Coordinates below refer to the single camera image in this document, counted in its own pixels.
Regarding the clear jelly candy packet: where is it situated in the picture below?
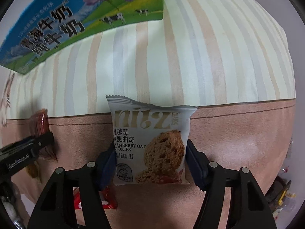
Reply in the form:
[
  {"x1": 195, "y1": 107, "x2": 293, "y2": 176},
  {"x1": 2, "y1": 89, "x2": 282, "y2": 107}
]
[{"x1": 25, "y1": 160, "x2": 42, "y2": 184}]

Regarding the small red packet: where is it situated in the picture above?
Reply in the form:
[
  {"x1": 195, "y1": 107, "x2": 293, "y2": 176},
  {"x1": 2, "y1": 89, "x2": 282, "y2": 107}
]
[{"x1": 73, "y1": 186, "x2": 118, "y2": 210}]

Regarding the cardboard milk box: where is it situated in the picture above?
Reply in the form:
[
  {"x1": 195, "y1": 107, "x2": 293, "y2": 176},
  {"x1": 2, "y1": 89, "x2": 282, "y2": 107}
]
[{"x1": 1, "y1": 0, "x2": 164, "y2": 74}]

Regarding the white cookie packet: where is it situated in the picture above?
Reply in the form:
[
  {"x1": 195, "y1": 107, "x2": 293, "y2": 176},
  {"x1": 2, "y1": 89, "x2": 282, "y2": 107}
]
[{"x1": 106, "y1": 96, "x2": 197, "y2": 185}]

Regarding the brown snack packet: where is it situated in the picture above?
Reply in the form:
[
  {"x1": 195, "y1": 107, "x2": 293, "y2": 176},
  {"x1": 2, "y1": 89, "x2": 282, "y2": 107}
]
[{"x1": 29, "y1": 109, "x2": 57, "y2": 161}]

